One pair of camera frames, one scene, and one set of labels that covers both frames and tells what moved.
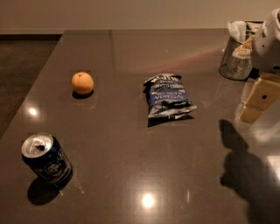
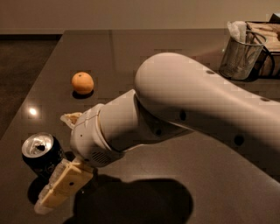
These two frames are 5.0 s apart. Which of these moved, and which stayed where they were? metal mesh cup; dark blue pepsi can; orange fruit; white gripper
Moved: white gripper
Stayed: dark blue pepsi can; metal mesh cup; orange fruit
